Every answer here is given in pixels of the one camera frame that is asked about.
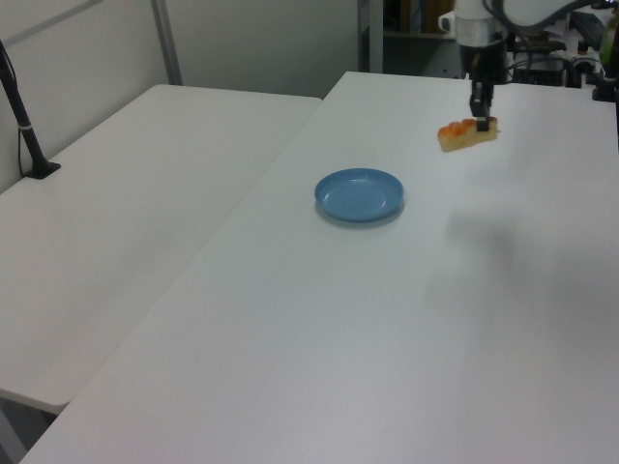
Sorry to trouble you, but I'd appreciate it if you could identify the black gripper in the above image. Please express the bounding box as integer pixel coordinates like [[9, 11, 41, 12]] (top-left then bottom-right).
[[457, 42, 508, 133]]

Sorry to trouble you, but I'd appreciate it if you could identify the orange-topped bread slice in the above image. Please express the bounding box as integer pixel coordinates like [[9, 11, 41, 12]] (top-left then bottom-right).
[[437, 116, 502, 155]]

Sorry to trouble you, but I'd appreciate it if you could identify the black electronic equipment clutter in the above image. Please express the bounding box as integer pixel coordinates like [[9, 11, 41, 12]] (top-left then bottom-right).
[[505, 9, 610, 89]]

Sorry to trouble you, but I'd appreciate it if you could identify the grey storage shelf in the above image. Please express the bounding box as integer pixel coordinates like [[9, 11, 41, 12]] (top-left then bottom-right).
[[357, 0, 469, 80]]

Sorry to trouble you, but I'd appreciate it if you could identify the black table clamp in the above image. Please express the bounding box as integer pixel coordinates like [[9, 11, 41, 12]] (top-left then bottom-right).
[[590, 74, 619, 103]]

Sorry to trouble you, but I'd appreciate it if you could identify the green bottle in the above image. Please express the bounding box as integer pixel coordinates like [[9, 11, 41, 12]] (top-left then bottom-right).
[[597, 17, 617, 65]]

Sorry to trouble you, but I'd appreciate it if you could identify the blue round plate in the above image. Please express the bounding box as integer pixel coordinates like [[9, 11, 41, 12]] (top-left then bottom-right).
[[313, 167, 405, 224]]

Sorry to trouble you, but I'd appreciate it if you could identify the white side table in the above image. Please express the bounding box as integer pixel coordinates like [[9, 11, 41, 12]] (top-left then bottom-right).
[[0, 83, 324, 408]]

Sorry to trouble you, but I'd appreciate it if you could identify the grey metal partition post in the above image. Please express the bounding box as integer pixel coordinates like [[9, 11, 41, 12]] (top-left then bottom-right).
[[150, 0, 185, 87]]

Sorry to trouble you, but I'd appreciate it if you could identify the black camera stand pole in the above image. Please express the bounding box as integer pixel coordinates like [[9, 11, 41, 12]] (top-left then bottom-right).
[[0, 39, 63, 181]]

